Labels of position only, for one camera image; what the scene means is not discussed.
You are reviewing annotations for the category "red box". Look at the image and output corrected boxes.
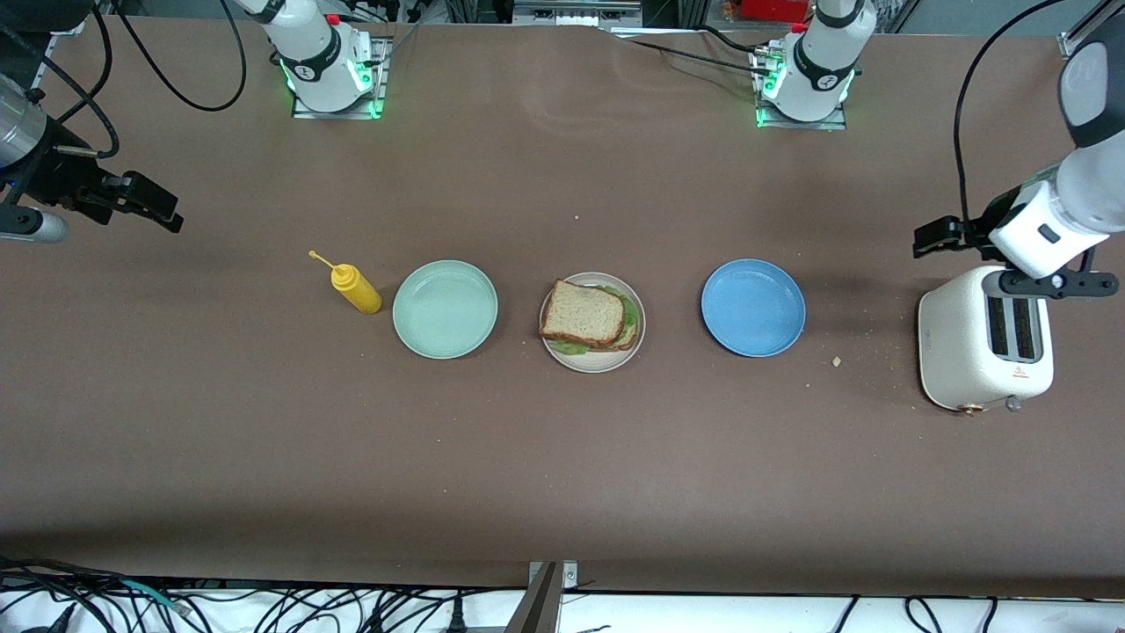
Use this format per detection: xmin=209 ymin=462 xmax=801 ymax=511
xmin=725 ymin=0 xmax=811 ymax=23

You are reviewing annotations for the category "beige plate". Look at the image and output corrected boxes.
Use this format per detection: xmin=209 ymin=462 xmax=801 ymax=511
xmin=539 ymin=272 xmax=647 ymax=374

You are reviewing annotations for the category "cream white toaster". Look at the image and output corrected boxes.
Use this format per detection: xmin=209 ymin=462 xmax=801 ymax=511
xmin=918 ymin=266 xmax=1056 ymax=414

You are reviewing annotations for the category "teal cable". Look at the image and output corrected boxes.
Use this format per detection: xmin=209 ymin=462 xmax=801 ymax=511
xmin=119 ymin=578 xmax=190 ymax=614

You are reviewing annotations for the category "mint green plate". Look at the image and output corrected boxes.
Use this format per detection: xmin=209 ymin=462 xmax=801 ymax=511
xmin=392 ymin=259 xmax=499 ymax=360

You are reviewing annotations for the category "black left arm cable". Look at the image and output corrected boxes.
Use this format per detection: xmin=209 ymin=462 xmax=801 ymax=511
xmin=954 ymin=0 xmax=1069 ymax=243

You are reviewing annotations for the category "silver corner bracket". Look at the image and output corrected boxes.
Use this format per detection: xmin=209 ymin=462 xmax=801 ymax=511
xmin=527 ymin=561 xmax=578 ymax=592

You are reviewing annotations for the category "aluminium frame profile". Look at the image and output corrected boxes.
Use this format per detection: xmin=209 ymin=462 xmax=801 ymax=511
xmin=1059 ymin=0 xmax=1125 ymax=60

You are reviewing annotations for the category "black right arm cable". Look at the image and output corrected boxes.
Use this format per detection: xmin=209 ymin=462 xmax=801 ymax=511
xmin=0 ymin=0 xmax=249 ymax=161

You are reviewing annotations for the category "yellow mustard squeeze bottle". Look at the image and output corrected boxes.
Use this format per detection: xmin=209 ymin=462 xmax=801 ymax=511
xmin=308 ymin=251 xmax=383 ymax=316

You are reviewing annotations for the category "blue plate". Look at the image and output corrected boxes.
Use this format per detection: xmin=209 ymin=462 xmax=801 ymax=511
xmin=700 ymin=258 xmax=807 ymax=358

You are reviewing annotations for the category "brown bread slice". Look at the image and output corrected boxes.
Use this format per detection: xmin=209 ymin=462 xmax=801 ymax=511
xmin=539 ymin=279 xmax=628 ymax=347
xmin=589 ymin=321 xmax=641 ymax=353

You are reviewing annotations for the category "green lettuce leaf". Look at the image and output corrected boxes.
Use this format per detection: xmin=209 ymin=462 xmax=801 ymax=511
xmin=549 ymin=283 xmax=642 ymax=356

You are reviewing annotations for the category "black cable on table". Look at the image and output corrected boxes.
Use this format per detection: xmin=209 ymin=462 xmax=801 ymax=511
xmin=615 ymin=35 xmax=774 ymax=78

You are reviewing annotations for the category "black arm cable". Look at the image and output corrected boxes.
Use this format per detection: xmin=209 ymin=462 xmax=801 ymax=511
xmin=954 ymin=0 xmax=1069 ymax=243
xmin=0 ymin=0 xmax=249 ymax=161

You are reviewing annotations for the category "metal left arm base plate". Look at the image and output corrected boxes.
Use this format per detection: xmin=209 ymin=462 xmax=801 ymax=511
xmin=754 ymin=48 xmax=849 ymax=131

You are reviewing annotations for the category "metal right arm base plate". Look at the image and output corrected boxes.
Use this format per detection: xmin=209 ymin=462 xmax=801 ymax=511
xmin=292 ymin=35 xmax=388 ymax=120

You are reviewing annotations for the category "grey metal bar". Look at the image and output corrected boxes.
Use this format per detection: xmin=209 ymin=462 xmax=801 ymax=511
xmin=504 ymin=563 xmax=561 ymax=633

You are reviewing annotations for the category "grey metal device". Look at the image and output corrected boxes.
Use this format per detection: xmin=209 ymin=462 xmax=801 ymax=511
xmin=512 ymin=0 xmax=644 ymax=27

